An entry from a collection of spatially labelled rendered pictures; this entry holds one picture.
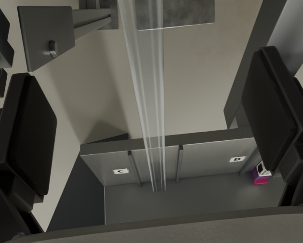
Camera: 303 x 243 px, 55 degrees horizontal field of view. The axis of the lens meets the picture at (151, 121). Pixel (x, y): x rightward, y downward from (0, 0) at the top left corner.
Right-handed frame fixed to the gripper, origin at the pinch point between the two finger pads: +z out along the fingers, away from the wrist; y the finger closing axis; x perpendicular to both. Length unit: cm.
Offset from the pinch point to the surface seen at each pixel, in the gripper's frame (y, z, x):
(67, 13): -8.5, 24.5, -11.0
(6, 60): -10.3, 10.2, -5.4
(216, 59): 25, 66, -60
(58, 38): -8.7, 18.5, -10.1
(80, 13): -8.8, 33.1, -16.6
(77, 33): -9.1, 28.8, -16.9
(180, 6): 13, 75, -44
